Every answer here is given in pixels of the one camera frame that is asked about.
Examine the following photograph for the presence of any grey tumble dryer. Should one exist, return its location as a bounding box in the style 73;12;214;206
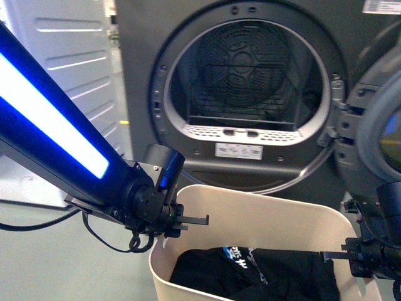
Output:
116;1;400;209

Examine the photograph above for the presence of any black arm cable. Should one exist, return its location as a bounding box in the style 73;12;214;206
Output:
0;208;154;253

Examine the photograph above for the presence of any cream plastic laundry hamper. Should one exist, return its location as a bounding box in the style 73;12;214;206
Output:
149;185;381;300

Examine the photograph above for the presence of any white washing machine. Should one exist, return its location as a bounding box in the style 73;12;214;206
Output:
1;1;120;208

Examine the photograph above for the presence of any grey dryer door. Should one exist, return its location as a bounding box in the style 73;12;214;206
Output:
335;48;400;204

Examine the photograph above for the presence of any black printed t-shirt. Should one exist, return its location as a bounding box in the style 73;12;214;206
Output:
169;246;341;300

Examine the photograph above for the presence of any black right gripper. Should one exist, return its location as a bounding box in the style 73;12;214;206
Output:
320;238;400;280

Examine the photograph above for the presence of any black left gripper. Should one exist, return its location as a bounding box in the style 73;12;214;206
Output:
132;186;209;238

